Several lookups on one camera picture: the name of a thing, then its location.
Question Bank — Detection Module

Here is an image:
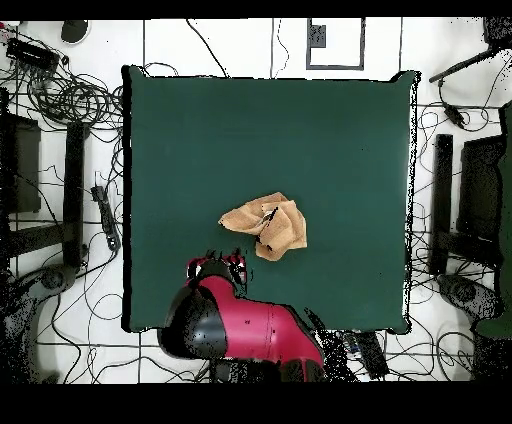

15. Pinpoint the dark round object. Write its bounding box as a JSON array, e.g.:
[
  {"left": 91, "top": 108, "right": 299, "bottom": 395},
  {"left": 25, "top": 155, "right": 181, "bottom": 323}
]
[{"left": 60, "top": 19, "right": 90, "bottom": 44}]

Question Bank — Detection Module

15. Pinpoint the grey square floor frame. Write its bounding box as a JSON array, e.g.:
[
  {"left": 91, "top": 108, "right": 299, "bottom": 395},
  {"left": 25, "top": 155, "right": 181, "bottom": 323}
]
[{"left": 306, "top": 17, "right": 366, "bottom": 72}]

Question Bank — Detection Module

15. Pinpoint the black floor cable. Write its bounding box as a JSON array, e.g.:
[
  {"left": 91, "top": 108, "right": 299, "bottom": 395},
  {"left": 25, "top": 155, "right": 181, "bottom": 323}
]
[{"left": 185, "top": 18, "right": 230, "bottom": 78}]

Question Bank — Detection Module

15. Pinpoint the orange terry towel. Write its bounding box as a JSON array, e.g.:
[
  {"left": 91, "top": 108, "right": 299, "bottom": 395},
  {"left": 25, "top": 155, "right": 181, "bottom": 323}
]
[{"left": 218, "top": 191, "right": 308, "bottom": 262}]

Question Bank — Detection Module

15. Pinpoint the black power adapter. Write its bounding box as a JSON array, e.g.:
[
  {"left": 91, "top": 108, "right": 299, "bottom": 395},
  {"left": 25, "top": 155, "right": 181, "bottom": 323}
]
[{"left": 443, "top": 102, "right": 467, "bottom": 130}]

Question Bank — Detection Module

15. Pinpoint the black power strip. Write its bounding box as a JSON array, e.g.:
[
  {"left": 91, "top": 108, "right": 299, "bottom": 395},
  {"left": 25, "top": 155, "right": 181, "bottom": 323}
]
[
  {"left": 345, "top": 330, "right": 390, "bottom": 380},
  {"left": 90, "top": 184, "right": 122, "bottom": 252}
]

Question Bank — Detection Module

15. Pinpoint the black box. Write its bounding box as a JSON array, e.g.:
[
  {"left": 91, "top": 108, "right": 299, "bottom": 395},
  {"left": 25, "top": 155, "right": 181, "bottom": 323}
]
[
  {"left": 457, "top": 135, "right": 506, "bottom": 241},
  {"left": 0, "top": 113, "right": 42, "bottom": 214}
]

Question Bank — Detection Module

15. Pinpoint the grey stand base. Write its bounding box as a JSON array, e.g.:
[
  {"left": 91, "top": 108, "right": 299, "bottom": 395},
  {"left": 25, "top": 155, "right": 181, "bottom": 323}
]
[
  {"left": 436, "top": 273, "right": 503, "bottom": 321},
  {"left": 0, "top": 263, "right": 77, "bottom": 383}
]

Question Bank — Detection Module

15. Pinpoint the black upright stand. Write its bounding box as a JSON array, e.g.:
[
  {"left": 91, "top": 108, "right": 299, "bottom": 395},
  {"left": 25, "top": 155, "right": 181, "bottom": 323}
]
[
  {"left": 7, "top": 121, "right": 86, "bottom": 269},
  {"left": 433, "top": 133, "right": 455, "bottom": 277}
]

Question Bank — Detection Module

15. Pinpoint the black box device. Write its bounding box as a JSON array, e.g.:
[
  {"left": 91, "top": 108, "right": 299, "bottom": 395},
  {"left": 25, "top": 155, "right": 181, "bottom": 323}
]
[{"left": 5, "top": 37, "right": 61, "bottom": 72}]

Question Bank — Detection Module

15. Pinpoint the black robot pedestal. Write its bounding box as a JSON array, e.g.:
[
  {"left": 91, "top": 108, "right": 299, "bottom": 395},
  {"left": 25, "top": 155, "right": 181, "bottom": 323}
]
[{"left": 209, "top": 357, "right": 281, "bottom": 383}]

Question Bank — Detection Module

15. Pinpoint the black cable tangle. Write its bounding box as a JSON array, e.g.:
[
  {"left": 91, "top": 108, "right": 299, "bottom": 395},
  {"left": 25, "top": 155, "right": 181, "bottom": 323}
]
[{"left": 23, "top": 67, "right": 123, "bottom": 133}]

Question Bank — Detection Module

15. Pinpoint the small grey square plate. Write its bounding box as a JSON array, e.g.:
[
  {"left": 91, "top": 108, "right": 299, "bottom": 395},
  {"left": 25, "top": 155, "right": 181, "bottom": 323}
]
[{"left": 309, "top": 24, "right": 328, "bottom": 49}]

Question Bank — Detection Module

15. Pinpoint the dark green table cloth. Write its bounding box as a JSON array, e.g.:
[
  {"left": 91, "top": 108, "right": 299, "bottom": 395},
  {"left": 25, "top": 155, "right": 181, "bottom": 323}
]
[{"left": 121, "top": 64, "right": 421, "bottom": 335}]

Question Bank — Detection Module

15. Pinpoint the black pole with block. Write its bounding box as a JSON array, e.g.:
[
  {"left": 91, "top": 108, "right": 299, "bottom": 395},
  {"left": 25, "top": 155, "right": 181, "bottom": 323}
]
[{"left": 428, "top": 16, "right": 512, "bottom": 84}]

